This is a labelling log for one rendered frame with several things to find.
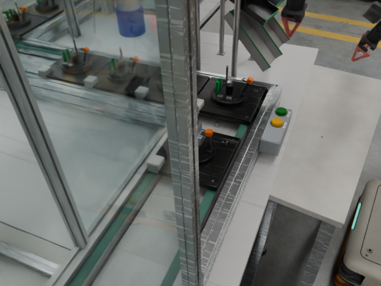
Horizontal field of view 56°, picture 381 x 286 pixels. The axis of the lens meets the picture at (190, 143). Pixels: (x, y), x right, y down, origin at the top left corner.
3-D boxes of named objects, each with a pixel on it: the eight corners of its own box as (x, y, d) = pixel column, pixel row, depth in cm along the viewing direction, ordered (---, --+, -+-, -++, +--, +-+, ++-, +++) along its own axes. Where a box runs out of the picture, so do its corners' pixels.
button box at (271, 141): (290, 121, 141) (292, 109, 137) (278, 156, 126) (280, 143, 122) (272, 117, 143) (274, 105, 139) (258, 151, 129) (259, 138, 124)
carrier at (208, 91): (266, 91, 148) (269, 63, 140) (249, 125, 132) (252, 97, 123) (211, 80, 156) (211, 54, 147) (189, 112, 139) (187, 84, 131)
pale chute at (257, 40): (275, 58, 160) (283, 54, 157) (262, 72, 152) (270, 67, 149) (237, 5, 156) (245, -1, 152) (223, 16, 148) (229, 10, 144)
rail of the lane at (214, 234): (279, 105, 156) (282, 83, 148) (203, 291, 95) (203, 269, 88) (266, 102, 157) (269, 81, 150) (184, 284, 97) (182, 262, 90)
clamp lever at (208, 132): (213, 147, 116) (212, 129, 111) (211, 151, 115) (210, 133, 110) (203, 145, 117) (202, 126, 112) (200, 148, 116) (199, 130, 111)
